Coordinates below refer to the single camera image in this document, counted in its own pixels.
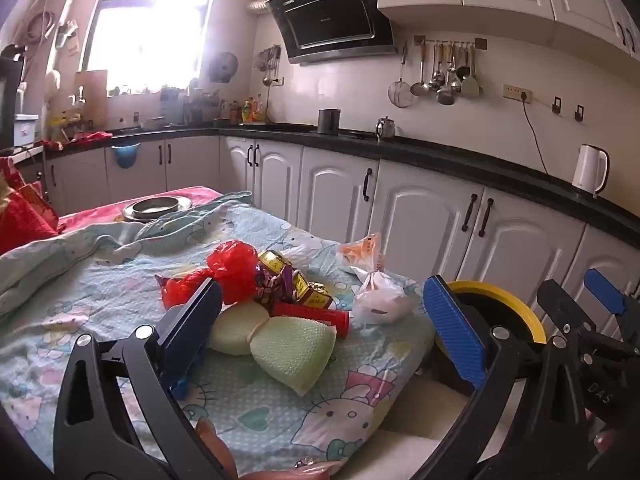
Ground white electric kettle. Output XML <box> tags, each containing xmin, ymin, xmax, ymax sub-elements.
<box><xmin>571</xmin><ymin>144</ymin><xmax>611</xmax><ymax>198</ymax></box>

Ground blue plastic basin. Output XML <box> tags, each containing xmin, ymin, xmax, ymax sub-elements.
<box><xmin>111</xmin><ymin>142</ymin><xmax>142</xmax><ymax>168</ymax></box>

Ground wall exhaust fan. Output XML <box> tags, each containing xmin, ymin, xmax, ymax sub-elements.
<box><xmin>209</xmin><ymin>52</ymin><xmax>238</xmax><ymax>83</ymax></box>

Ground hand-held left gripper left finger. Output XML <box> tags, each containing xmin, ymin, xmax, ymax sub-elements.
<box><xmin>52</xmin><ymin>276</ymin><xmax>238</xmax><ymax>480</ymax></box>

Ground coiled hose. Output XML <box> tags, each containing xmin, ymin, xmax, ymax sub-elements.
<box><xmin>25</xmin><ymin>10</ymin><xmax>56</xmax><ymax>46</ymax></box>

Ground pale green spatula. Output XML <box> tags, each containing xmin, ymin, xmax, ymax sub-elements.
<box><xmin>461</xmin><ymin>42</ymin><xmax>482</xmax><ymax>97</ymax></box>

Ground yellow trash bin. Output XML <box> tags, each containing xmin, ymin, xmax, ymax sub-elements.
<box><xmin>432</xmin><ymin>280</ymin><xmax>548</xmax><ymax>396</ymax></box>

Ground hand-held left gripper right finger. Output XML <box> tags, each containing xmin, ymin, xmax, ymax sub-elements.
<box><xmin>415</xmin><ymin>274</ymin><xmax>596</xmax><ymax>480</ymax></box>

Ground black kitchen countertop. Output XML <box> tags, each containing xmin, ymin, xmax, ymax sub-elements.
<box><xmin>42</xmin><ymin>122</ymin><xmax>640</xmax><ymax>248</ymax></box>

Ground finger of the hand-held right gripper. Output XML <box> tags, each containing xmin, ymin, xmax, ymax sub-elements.
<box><xmin>537</xmin><ymin>279</ymin><xmax>608</xmax><ymax>348</ymax></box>
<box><xmin>584</xmin><ymin>268</ymin><xmax>640</xmax><ymax>333</ymax></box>

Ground black power cable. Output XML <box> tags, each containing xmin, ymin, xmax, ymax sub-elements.
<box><xmin>520</xmin><ymin>95</ymin><xmax>551</xmax><ymax>173</ymax></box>

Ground red cylindrical tube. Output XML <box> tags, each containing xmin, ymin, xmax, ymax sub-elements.
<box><xmin>271</xmin><ymin>302</ymin><xmax>350</xmax><ymax>339</ymax></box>

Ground steel mesh strainer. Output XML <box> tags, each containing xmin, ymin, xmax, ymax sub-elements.
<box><xmin>389</xmin><ymin>45</ymin><xmax>416</xmax><ymax>109</ymax></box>

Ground wall utensil rail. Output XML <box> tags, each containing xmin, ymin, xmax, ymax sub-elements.
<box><xmin>414</xmin><ymin>36</ymin><xmax>488</xmax><ymax>51</ymax></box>

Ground black range hood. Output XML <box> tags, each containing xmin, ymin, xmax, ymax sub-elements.
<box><xmin>265</xmin><ymin>0</ymin><xmax>398</xmax><ymax>66</ymax></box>

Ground hanging kitchen tools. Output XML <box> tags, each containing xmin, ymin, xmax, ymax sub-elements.
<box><xmin>255</xmin><ymin>45</ymin><xmax>283</xmax><ymax>86</ymax></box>

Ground large steel ladle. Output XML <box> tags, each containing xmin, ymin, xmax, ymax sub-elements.
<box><xmin>437</xmin><ymin>42</ymin><xmax>457</xmax><ymax>107</ymax></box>

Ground green scrub pad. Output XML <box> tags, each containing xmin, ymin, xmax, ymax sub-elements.
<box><xmin>250</xmin><ymin>317</ymin><xmax>337</xmax><ymax>395</ymax></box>

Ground red plastic bag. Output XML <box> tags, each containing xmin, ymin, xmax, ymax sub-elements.
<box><xmin>155</xmin><ymin>240</ymin><xmax>261</xmax><ymax>308</ymax></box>

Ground kitchen window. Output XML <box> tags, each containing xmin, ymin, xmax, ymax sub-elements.
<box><xmin>80</xmin><ymin>0</ymin><xmax>221</xmax><ymax>96</ymax></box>

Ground white plastic bag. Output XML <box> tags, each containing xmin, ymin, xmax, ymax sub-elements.
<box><xmin>352</xmin><ymin>269</ymin><xmax>411</xmax><ymax>328</ymax></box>

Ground cartoon printed blanket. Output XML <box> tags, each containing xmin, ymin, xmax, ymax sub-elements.
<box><xmin>0</xmin><ymin>191</ymin><xmax>436</xmax><ymax>480</ymax></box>

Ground purple snack wrapper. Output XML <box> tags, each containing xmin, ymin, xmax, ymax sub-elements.
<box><xmin>254</xmin><ymin>264</ymin><xmax>297</xmax><ymax>307</ymax></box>

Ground cream sponge pad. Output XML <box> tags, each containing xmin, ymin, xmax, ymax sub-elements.
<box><xmin>207</xmin><ymin>302</ymin><xmax>271</xmax><ymax>356</ymax></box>

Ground row of condiment bottles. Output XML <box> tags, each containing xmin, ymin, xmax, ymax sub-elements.
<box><xmin>227</xmin><ymin>95</ymin><xmax>266</xmax><ymax>126</ymax></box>

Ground white lower cabinets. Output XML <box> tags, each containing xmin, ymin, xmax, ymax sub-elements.
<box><xmin>42</xmin><ymin>135</ymin><xmax>640</xmax><ymax>341</ymax></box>

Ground pink bed sheet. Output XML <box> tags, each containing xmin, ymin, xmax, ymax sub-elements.
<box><xmin>57</xmin><ymin>185</ymin><xmax>226</xmax><ymax>222</ymax></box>

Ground dark metal cup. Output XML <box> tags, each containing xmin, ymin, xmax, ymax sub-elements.
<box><xmin>317</xmin><ymin>108</ymin><xmax>341</xmax><ymax>135</ymax></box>

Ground steel basin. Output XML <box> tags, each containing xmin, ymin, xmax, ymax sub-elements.
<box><xmin>122</xmin><ymin>194</ymin><xmax>193</xmax><ymax>222</ymax></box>

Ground yellow brown seasoning packet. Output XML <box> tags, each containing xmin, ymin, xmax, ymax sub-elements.
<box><xmin>257</xmin><ymin>250</ymin><xmax>335</xmax><ymax>311</ymax></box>

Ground orange printed plastic bag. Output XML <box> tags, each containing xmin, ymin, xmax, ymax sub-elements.
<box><xmin>337</xmin><ymin>232</ymin><xmax>386</xmax><ymax>281</ymax></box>

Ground white storage box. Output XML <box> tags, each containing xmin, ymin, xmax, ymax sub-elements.
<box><xmin>14</xmin><ymin>114</ymin><xmax>40</xmax><ymax>147</ymax></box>

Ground person's right hand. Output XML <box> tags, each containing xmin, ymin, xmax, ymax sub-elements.
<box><xmin>585</xmin><ymin>407</ymin><xmax>623</xmax><ymax>458</ymax></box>

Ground black appliance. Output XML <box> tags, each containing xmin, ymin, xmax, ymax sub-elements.
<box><xmin>0</xmin><ymin>45</ymin><xmax>26</xmax><ymax>148</ymax></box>

